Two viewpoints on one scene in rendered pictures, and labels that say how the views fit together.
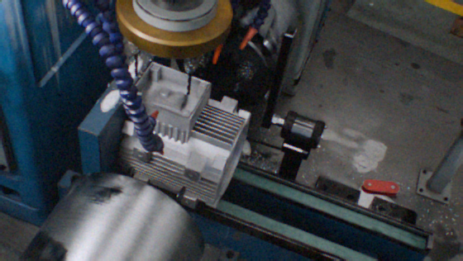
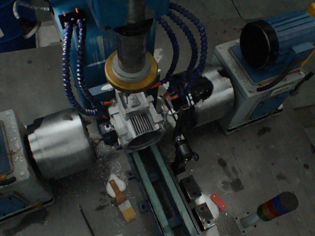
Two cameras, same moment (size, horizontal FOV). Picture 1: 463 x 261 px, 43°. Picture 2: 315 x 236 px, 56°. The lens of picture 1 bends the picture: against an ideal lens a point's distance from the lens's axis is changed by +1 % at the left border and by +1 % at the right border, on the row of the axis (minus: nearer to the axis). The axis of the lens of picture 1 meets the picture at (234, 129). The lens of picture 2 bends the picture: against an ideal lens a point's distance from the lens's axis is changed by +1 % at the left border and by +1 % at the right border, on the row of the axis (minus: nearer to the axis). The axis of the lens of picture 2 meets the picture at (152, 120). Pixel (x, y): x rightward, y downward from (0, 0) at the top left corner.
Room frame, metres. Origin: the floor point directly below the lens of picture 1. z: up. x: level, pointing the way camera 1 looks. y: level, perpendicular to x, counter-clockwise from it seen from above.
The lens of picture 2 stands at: (0.39, -0.40, 2.13)
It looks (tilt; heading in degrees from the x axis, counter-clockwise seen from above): 62 degrees down; 49
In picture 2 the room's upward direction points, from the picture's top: 7 degrees clockwise
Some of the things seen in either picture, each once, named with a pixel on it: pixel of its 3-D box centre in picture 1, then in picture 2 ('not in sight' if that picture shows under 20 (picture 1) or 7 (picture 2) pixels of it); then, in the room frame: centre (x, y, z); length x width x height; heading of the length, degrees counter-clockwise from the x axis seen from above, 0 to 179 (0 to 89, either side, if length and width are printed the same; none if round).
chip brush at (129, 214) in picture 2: not in sight; (121, 199); (0.51, -0.12, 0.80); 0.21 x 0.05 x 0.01; 86
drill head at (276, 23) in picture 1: (244, 33); (205, 93); (1.04, 0.02, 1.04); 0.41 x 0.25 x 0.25; 168
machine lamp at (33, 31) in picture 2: not in sight; (37, 17); (0.53, 0.36, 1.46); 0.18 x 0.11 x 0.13; 78
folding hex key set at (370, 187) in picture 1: (379, 187); (218, 201); (0.86, -0.37, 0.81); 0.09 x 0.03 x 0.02; 96
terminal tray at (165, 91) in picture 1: (169, 102); (132, 101); (0.73, 0.13, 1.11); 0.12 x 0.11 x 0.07; 78
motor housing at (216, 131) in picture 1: (186, 142); (135, 121); (0.72, 0.09, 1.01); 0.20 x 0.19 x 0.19; 78
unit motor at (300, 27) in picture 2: not in sight; (276, 62); (1.33, -0.07, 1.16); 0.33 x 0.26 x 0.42; 168
